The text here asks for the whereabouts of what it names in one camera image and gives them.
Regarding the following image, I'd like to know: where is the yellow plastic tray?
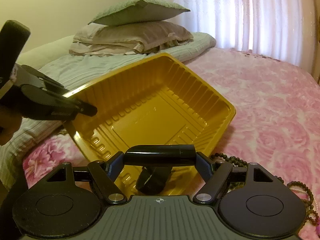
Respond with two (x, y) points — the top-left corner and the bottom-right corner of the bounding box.
(65, 53), (236, 197)

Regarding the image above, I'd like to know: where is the brown bead bracelet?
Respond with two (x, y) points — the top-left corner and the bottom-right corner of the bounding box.
(286, 180), (320, 228)

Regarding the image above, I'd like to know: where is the grey folded quilt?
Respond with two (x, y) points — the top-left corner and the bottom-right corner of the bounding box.
(1, 33), (216, 190)

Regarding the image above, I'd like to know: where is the mauve lower pillow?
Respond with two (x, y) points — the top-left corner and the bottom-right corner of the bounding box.
(69, 21), (193, 56)

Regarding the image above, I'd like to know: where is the pink floral bedspread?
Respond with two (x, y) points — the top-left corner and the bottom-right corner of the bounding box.
(22, 47), (320, 240)

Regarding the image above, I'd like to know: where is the green top pillow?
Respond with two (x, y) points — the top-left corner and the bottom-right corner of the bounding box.
(90, 0), (190, 26)

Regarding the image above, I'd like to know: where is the white sheer curtain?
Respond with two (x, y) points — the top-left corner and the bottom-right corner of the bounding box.
(165, 0), (316, 72)

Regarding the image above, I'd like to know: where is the dark bead necklace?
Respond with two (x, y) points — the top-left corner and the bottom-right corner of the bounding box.
(209, 152), (285, 190)

